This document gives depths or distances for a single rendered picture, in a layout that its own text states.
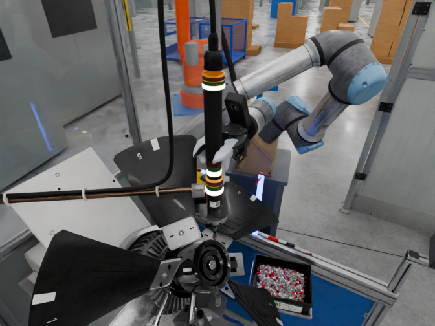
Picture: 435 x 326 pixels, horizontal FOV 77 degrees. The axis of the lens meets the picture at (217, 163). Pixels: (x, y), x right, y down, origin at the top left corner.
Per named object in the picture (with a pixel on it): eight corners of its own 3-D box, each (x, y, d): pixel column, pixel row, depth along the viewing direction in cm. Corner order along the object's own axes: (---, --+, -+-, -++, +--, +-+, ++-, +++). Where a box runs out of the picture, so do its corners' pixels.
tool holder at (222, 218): (193, 227, 68) (191, 196, 62) (193, 207, 73) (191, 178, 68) (229, 224, 68) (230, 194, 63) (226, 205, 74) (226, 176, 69)
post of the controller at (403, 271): (387, 290, 98) (408, 255, 87) (387, 284, 100) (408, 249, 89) (396, 294, 97) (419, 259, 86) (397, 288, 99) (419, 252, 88)
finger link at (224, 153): (225, 183, 58) (237, 160, 65) (226, 159, 54) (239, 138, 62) (211, 180, 59) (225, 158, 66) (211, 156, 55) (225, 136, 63)
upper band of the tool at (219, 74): (202, 92, 50) (202, 76, 49) (201, 85, 54) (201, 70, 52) (226, 91, 51) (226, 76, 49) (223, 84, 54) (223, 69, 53)
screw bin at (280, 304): (247, 302, 99) (248, 292, 95) (253, 264, 113) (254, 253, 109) (309, 317, 95) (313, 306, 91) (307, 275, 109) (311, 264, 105)
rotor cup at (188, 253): (182, 311, 69) (215, 313, 61) (147, 268, 67) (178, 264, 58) (211, 268, 80) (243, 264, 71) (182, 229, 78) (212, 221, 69)
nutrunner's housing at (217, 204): (207, 228, 71) (202, 35, 45) (206, 217, 74) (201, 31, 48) (223, 227, 71) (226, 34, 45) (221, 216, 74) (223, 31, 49)
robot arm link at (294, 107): (279, 110, 135) (303, 94, 127) (292, 133, 131) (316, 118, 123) (267, 107, 125) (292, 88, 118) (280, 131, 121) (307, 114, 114)
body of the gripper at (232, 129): (237, 167, 66) (257, 146, 74) (239, 136, 61) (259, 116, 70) (210, 159, 69) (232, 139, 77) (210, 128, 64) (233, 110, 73)
